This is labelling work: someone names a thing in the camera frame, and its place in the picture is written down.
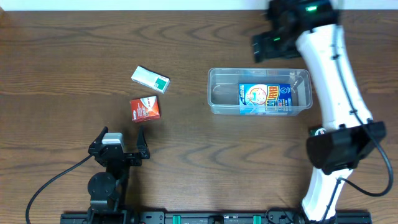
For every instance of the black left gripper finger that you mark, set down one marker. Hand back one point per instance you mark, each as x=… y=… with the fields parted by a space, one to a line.
x=97 y=144
x=141 y=144

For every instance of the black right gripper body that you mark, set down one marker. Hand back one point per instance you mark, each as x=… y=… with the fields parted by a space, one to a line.
x=257 y=47

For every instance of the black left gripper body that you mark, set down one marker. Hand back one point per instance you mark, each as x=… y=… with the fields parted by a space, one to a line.
x=130 y=157

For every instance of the red medicine box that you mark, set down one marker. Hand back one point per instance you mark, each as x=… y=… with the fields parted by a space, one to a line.
x=145 y=109

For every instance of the blue cool fever box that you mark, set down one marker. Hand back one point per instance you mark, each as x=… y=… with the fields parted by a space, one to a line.
x=258 y=99

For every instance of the clear plastic container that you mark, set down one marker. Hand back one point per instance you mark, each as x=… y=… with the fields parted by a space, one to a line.
x=223 y=87

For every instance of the white green medicine box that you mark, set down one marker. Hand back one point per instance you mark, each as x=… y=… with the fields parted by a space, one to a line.
x=150 y=79

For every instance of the green round-label tin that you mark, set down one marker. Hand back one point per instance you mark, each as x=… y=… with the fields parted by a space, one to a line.
x=315 y=131

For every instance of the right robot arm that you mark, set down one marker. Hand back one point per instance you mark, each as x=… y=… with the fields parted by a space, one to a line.
x=312 y=30

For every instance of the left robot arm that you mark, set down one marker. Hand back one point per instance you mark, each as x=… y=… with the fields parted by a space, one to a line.
x=108 y=189

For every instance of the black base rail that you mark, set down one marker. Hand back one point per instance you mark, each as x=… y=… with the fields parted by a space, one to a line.
x=273 y=216

